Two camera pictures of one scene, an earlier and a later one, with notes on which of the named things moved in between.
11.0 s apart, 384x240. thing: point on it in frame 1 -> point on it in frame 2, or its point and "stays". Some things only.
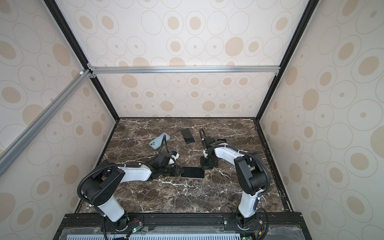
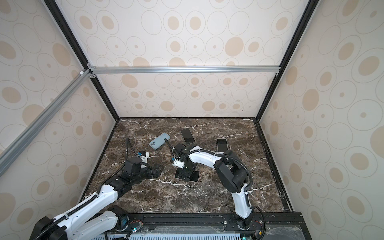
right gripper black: [202, 160] -> [193, 167]
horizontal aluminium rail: [94, 70] stays
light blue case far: [157, 143] stays
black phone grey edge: [188, 136] stays
